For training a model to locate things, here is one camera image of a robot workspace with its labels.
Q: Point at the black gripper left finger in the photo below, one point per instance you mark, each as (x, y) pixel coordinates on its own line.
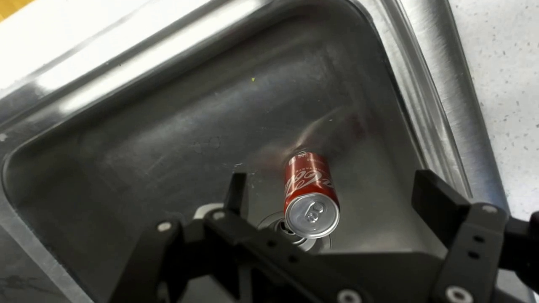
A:
(225, 259)

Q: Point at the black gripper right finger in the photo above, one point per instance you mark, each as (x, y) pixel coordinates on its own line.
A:
(478, 247)

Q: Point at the red soda can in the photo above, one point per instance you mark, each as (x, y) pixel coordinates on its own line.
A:
(309, 186)

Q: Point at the stainless steel double sink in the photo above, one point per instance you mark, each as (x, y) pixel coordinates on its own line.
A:
(169, 141)

